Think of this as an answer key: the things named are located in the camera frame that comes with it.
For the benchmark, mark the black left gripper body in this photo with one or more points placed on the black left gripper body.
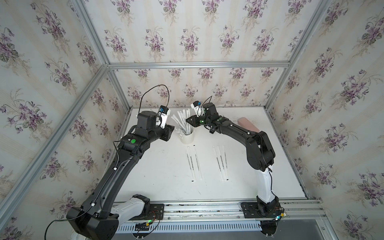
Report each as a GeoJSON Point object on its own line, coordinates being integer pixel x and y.
{"type": "Point", "coordinates": [164, 133]}

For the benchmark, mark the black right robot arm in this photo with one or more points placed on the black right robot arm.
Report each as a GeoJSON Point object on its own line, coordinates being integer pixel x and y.
{"type": "Point", "coordinates": [259, 151]}

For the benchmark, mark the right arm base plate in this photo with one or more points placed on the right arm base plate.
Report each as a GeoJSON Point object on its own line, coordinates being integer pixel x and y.
{"type": "Point", "coordinates": [259, 209]}

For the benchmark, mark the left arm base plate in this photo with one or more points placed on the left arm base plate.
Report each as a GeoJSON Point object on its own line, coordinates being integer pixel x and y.
{"type": "Point", "coordinates": [151, 212]}

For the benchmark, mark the bundle of wrapped straws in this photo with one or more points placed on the bundle of wrapped straws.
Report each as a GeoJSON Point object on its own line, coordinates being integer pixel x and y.
{"type": "Point", "coordinates": [181, 120]}

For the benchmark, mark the white straw cup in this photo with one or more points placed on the white straw cup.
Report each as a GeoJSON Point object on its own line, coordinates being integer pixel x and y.
{"type": "Point", "coordinates": [187, 139]}

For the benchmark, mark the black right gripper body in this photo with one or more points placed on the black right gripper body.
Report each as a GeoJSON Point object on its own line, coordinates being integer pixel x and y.
{"type": "Point", "coordinates": [200, 120]}

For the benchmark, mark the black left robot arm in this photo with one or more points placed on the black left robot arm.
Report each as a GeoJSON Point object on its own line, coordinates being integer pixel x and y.
{"type": "Point", "coordinates": [97, 218]}

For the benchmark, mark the pink eraser case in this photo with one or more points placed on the pink eraser case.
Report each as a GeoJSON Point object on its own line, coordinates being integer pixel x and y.
{"type": "Point", "coordinates": [246, 124]}

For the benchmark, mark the aluminium mounting rail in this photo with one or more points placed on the aluminium mounting rail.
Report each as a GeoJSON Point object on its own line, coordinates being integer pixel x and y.
{"type": "Point", "coordinates": [188, 211]}

